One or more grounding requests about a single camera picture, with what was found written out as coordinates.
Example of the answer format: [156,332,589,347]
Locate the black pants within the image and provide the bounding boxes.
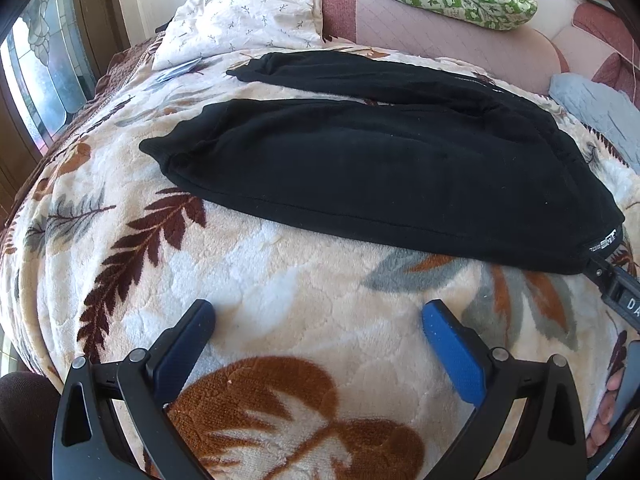
[139,51,624,274]

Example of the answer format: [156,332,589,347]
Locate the person's right hand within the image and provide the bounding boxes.
[586,367,625,458]

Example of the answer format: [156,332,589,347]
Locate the light blue folded cloth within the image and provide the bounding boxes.
[549,73,639,172]

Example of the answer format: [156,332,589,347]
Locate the leaf pattern fleece blanket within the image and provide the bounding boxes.
[1,40,639,479]

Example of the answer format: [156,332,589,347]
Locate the pink padded headboard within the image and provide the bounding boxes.
[323,0,639,103]

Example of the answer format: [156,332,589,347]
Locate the stained glass window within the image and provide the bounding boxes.
[1,0,96,153]

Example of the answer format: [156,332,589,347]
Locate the small white paper packet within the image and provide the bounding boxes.
[151,58,203,84]

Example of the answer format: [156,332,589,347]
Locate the white patterned pillow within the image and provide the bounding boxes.
[153,0,323,70]

